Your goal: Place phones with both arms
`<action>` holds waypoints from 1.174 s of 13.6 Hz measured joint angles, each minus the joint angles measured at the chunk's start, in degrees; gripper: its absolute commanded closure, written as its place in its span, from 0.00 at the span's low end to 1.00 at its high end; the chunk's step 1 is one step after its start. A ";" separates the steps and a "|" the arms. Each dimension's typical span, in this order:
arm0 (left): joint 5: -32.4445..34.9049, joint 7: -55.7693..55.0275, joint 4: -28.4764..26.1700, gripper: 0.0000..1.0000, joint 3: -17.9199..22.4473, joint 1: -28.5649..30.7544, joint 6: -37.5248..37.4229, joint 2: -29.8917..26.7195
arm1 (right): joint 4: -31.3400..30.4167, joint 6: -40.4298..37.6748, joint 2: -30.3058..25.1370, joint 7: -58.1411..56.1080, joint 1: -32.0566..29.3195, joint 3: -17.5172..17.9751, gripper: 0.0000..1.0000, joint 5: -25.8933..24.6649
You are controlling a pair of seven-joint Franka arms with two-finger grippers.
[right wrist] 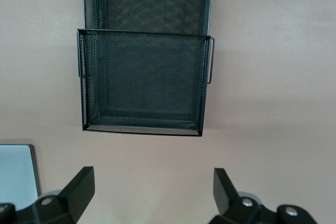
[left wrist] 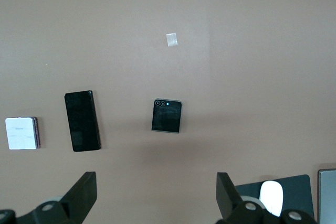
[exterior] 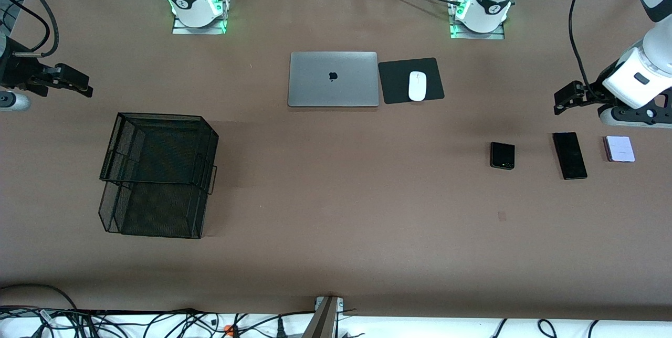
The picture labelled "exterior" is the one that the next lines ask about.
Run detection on long black smartphone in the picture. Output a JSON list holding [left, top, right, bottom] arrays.
[[552, 132, 588, 180]]

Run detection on lavender flip phone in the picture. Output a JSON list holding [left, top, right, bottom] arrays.
[[603, 135, 636, 163]]

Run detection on small black flip phone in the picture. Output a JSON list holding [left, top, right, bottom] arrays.
[[490, 142, 516, 171]]

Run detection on white computer mouse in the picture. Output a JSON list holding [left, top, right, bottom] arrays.
[[408, 71, 427, 102]]

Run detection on black mouse pad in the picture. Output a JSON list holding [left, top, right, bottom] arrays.
[[378, 57, 445, 105]]

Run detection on silver closed laptop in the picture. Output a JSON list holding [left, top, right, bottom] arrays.
[[288, 51, 380, 108]]

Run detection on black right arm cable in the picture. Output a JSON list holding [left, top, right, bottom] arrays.
[[13, 0, 58, 59]]

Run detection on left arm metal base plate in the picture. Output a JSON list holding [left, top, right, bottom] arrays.
[[450, 20, 506, 40]]

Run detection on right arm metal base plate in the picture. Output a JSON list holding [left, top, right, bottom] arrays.
[[172, 13, 227, 35]]

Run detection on black wire mesh tray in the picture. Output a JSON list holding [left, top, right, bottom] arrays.
[[98, 112, 219, 240]]

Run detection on black looped floor cable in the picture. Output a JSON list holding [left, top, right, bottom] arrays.
[[0, 283, 79, 311]]

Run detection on grey metal camera mount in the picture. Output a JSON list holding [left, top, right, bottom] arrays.
[[302, 296, 344, 338]]

